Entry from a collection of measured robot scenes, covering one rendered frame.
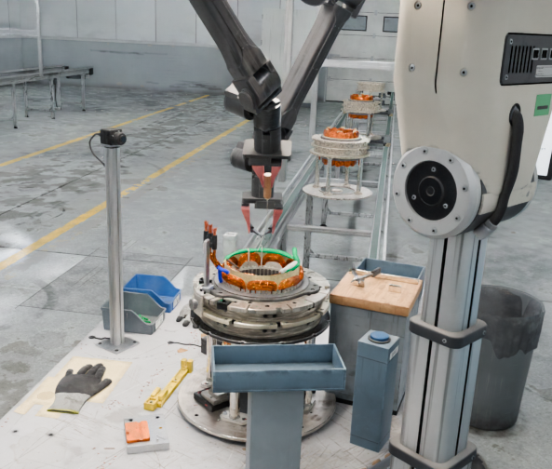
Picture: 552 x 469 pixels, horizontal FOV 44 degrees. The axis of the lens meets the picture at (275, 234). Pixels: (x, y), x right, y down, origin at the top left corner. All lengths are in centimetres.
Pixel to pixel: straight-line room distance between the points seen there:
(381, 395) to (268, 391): 32
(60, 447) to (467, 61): 114
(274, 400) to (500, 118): 65
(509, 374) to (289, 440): 189
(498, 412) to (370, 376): 177
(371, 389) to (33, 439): 75
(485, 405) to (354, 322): 163
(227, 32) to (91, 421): 93
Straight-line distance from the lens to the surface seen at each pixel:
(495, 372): 314
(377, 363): 151
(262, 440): 138
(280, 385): 131
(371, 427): 158
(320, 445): 161
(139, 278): 236
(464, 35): 105
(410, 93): 110
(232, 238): 166
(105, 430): 167
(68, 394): 179
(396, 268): 192
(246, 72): 134
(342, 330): 169
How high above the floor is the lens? 167
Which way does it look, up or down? 17 degrees down
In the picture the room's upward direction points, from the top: 3 degrees clockwise
